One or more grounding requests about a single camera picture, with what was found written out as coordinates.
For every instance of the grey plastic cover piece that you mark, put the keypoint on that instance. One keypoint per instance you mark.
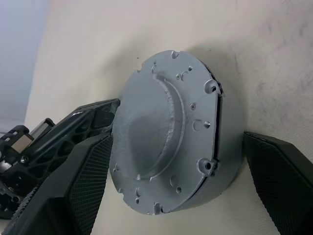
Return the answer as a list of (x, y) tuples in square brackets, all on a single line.
[(146, 134)]

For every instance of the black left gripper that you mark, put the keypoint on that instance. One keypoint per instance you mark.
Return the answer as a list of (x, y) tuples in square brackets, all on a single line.
[(14, 132)]

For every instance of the grey motor stator housing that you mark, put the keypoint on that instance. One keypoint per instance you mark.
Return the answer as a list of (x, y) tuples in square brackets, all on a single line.
[(231, 147)]

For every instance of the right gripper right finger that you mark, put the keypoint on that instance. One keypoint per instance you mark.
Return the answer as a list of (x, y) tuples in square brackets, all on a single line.
[(283, 186)]

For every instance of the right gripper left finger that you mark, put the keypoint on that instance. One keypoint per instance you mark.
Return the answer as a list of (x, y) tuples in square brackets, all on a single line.
[(80, 191)]

